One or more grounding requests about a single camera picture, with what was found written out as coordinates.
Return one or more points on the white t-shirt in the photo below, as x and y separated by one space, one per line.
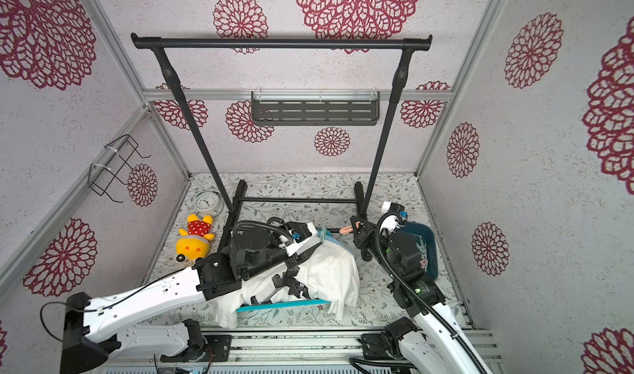
330 274

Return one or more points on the pink clothespin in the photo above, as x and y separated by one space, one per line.
346 230

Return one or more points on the light blue t-shirt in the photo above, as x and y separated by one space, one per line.
339 243

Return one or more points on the yellow plush toy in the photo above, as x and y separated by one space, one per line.
195 241

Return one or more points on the mint green clothespin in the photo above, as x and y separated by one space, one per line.
322 233

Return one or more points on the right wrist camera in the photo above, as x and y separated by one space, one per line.
393 217

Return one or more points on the teal perforated tray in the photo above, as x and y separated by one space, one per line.
281 305

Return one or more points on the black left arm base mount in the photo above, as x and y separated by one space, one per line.
200 347

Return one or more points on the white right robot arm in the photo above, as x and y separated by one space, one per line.
428 339

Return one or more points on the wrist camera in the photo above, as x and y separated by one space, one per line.
393 217
305 236

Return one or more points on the black wall shelf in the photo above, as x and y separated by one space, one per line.
268 110

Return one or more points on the white round alarm clock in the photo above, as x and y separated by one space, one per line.
207 203

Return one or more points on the black clothes rack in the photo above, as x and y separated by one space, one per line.
362 192

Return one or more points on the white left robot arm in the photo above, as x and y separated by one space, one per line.
98 328

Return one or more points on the teal plastic clothespin bin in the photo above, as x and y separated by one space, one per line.
427 247

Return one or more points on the black wire wall rack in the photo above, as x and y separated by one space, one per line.
107 171

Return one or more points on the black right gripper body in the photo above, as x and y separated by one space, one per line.
364 230

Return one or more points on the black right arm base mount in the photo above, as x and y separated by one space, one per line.
385 344

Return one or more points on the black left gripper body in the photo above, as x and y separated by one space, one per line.
295 260

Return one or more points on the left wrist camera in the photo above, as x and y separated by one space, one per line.
305 236

